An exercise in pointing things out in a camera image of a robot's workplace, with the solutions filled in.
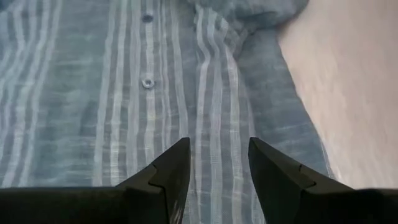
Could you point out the striped blue-green towel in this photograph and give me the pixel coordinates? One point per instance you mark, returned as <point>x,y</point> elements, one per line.
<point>93,93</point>

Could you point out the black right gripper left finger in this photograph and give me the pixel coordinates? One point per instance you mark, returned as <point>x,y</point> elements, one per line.
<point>168,174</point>

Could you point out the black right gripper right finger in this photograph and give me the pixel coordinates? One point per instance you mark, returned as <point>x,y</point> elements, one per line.
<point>273,180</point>

